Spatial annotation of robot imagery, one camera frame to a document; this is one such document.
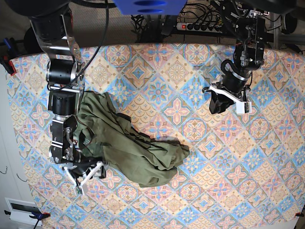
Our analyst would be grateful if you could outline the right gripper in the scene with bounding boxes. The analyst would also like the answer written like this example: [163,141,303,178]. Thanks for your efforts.
[63,155,106,188]

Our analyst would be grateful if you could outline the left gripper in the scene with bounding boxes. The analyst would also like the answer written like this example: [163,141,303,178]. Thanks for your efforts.
[202,82,252,114]

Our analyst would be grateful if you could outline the olive green t-shirt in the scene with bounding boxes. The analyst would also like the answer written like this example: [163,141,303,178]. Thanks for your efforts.
[74,91,190,187]

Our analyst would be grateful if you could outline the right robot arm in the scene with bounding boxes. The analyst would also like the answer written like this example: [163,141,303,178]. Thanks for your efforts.
[6,0,105,194]

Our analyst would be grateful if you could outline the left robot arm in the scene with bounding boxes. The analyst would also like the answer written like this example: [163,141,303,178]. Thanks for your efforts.
[203,0,304,114]

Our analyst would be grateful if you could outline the patterned tablecloth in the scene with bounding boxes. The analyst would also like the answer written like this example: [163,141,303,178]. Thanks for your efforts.
[4,44,305,229]

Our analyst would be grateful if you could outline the blue red clamp lower left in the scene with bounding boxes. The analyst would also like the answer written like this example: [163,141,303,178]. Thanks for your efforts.
[4,210,50,229]

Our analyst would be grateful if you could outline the blue red clamp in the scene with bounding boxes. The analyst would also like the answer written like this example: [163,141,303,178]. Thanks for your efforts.
[0,38,17,76]
[4,210,50,229]

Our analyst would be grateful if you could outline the white power strip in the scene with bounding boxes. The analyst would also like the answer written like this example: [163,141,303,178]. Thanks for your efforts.
[176,22,222,33]

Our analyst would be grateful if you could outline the white floor outlet box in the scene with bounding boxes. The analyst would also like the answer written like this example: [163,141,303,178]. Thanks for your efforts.
[5,198,40,226]

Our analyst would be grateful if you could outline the red clamp lower right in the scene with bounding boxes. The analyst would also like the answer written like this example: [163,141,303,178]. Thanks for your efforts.
[295,212,305,217]

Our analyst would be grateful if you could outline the black round stool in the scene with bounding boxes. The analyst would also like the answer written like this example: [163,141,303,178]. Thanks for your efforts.
[23,27,43,54]

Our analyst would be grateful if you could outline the blue red clamp upper left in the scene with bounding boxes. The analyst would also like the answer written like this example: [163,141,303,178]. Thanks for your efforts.
[0,38,17,76]

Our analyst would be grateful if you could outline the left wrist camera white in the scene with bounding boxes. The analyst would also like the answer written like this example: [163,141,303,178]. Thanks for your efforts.
[236,101,252,115]

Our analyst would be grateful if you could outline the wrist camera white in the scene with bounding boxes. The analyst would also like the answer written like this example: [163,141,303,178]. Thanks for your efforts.
[74,185,85,196]
[236,101,252,115]

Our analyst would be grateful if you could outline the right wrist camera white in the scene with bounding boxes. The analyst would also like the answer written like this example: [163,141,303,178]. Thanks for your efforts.
[74,185,85,196]

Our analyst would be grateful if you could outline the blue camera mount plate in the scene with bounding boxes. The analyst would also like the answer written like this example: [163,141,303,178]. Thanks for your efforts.
[113,0,187,15]

